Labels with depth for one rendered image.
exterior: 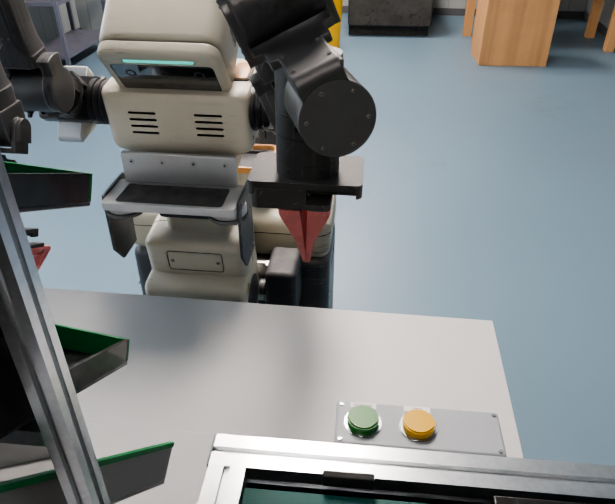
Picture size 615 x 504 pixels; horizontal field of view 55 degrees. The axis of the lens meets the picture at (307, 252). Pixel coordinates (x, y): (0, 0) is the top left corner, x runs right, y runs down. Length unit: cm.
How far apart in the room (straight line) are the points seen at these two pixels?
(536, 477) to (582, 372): 164
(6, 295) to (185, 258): 92
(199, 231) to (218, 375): 39
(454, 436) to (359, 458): 12
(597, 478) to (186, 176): 82
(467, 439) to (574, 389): 156
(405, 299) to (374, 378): 158
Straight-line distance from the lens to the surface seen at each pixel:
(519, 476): 78
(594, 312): 272
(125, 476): 62
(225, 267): 127
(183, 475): 87
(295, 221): 53
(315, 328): 106
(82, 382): 50
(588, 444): 217
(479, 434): 80
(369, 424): 77
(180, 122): 112
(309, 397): 94
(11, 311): 38
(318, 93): 41
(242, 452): 76
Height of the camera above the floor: 156
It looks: 34 degrees down
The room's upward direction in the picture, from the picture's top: straight up
